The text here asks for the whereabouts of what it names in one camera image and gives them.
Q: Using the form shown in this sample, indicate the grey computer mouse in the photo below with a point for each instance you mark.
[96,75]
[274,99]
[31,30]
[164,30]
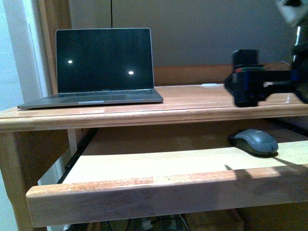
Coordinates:
[255,142]

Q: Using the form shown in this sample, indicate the wooden sliding keyboard tray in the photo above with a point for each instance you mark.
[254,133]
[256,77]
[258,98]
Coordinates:
[133,172]

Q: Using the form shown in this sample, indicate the wooden desk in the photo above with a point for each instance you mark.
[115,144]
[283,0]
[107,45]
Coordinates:
[32,140]

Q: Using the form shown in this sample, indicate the black drawer slide rail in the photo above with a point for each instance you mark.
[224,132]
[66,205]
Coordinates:
[81,146]

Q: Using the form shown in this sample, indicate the grey open laptop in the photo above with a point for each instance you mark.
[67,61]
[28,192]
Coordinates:
[103,66]

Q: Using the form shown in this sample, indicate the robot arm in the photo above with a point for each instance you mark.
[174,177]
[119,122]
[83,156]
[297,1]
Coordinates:
[295,13]

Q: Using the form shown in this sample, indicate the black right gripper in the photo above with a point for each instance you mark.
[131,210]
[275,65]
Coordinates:
[250,83]

